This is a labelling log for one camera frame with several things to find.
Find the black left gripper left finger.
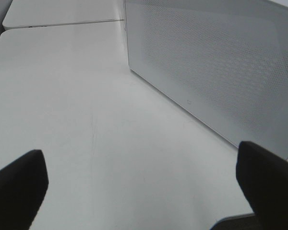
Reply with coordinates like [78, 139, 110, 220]
[0, 149, 49, 230]

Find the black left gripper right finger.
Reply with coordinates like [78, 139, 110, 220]
[236, 141, 288, 230]

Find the white microwave door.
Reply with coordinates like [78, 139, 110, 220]
[124, 0, 288, 161]

